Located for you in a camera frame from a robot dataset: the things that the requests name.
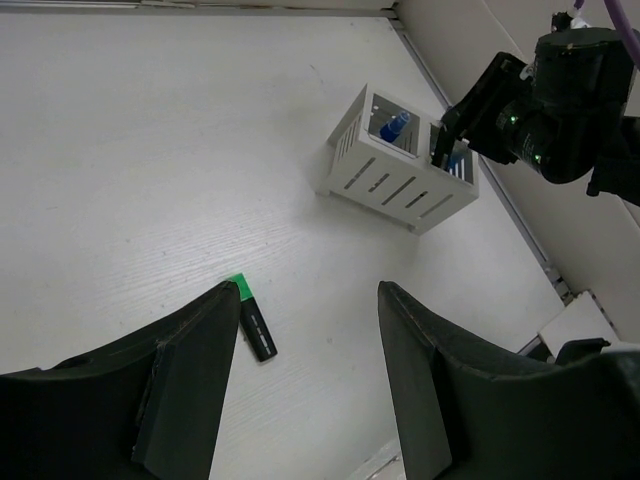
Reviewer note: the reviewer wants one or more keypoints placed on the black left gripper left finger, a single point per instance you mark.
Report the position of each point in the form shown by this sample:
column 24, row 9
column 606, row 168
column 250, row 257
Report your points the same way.
column 145, row 406

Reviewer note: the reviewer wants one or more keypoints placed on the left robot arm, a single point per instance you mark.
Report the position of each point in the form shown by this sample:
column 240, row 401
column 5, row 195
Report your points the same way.
column 580, row 350

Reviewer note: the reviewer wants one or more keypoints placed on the green cap highlighter marker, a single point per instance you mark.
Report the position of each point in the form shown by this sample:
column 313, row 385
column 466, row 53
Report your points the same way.
column 253, row 323

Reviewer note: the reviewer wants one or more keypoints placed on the white foam block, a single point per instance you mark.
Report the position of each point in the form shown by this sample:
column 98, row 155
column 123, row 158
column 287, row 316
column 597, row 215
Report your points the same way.
column 581, row 319

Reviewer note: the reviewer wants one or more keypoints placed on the blue pen in holder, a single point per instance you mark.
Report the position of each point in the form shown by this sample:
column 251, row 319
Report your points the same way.
column 393, row 129

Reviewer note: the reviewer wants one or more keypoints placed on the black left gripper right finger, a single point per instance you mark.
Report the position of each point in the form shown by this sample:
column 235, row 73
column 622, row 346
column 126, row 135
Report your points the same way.
column 466, row 408

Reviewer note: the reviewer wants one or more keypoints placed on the blue cap highlighter marker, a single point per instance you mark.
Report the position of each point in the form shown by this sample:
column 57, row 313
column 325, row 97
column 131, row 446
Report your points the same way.
column 456, row 164

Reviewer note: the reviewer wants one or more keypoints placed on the white slotted pen holder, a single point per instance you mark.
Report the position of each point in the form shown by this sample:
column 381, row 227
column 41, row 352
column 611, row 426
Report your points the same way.
column 396, row 180

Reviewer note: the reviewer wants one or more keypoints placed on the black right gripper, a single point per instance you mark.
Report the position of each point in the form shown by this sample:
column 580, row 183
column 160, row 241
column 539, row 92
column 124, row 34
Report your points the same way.
column 563, row 115

